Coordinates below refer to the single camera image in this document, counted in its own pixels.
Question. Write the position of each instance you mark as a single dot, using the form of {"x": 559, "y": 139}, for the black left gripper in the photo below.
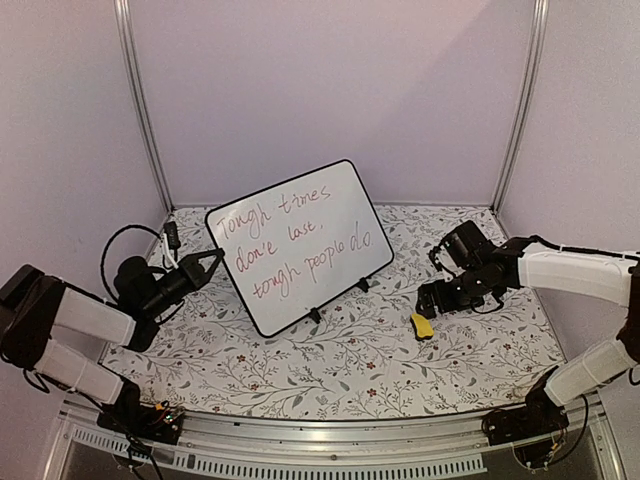
{"x": 202, "y": 278}

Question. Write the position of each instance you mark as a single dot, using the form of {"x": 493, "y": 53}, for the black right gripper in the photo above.
{"x": 444, "y": 304}

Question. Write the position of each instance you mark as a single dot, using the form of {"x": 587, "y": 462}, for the yellow black whiteboard eraser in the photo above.
{"x": 422, "y": 327}

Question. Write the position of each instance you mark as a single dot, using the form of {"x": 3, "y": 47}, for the white whiteboard black frame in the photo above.
{"x": 299, "y": 244}

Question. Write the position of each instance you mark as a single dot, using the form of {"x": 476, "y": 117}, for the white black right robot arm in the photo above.
{"x": 532, "y": 262}

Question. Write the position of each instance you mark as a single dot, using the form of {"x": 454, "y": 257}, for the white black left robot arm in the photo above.
{"x": 35, "y": 306}

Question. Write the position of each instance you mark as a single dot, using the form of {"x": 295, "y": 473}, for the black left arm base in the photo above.
{"x": 159, "y": 422}

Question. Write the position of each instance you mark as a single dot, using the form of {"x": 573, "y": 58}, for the black whiteboard stand foot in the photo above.
{"x": 315, "y": 315}
{"x": 363, "y": 284}

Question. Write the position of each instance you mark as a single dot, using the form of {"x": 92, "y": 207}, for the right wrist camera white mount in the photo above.
{"x": 466, "y": 245}

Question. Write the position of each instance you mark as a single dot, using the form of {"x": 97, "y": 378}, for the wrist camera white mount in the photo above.
{"x": 170, "y": 243}
{"x": 466, "y": 245}

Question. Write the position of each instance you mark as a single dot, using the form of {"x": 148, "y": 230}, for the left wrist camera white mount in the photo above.
{"x": 170, "y": 243}

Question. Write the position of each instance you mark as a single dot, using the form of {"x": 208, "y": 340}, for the aluminium front rail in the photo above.
{"x": 214, "y": 446}

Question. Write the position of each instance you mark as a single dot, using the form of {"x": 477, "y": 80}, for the aluminium corner post left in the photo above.
{"x": 125, "y": 28}

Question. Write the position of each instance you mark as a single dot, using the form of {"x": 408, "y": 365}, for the aluminium corner post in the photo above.
{"x": 524, "y": 100}
{"x": 125, "y": 28}

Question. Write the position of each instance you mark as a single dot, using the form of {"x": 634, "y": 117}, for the aluminium corner post right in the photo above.
{"x": 524, "y": 100}

